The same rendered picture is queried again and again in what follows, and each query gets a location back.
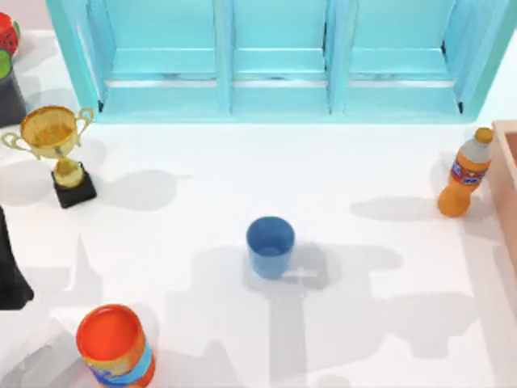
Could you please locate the blue cup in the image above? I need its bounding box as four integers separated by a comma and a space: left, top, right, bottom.
246, 216, 296, 280

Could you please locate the light blue rack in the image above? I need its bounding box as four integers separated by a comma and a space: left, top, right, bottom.
44, 0, 517, 125

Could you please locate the orange soda bottle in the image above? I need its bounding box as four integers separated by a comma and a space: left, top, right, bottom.
437, 126, 495, 218

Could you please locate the orange can with blue label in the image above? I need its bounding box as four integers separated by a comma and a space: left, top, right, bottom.
76, 304, 157, 388

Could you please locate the gold trophy with black base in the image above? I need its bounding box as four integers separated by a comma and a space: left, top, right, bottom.
1, 105, 99, 209

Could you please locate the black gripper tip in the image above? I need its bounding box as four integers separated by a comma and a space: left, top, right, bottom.
0, 205, 36, 311

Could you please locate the red and green round object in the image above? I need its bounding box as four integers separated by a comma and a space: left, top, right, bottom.
0, 11, 22, 61

